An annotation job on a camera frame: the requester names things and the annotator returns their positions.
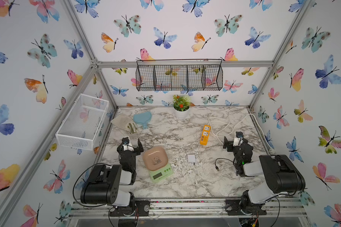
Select black wire wall basket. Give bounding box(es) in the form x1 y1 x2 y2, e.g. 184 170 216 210
134 59 224 92

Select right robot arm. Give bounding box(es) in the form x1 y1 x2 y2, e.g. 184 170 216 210
223 131 306 215

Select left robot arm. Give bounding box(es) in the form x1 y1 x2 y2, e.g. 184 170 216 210
80 137 144 207

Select beige cloth green stripes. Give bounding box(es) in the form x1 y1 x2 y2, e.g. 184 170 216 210
111 114 138 134

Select light blue dustpan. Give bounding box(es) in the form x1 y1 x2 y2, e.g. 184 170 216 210
133 112 152 129

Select orange power strip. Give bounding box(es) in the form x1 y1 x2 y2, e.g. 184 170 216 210
200 125 211 146

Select white charger adapter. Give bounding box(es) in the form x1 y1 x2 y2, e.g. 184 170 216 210
187 154 196 163

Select pink square plate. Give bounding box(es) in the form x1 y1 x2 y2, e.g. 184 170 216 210
143 146 169 171

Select green electronic scale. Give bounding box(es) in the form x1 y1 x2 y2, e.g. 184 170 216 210
148 163 173 183

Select black usb cable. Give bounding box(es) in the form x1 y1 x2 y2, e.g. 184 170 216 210
214 157 236 171

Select white mesh wall basket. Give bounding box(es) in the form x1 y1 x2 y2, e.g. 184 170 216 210
56 94 109 150

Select white power strip cord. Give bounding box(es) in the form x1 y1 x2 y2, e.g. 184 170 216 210
208 113 275 151

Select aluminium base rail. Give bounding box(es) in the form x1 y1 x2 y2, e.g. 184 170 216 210
68 198 307 219

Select potted plant white pot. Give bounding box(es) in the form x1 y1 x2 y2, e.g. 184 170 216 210
173 95 191 120

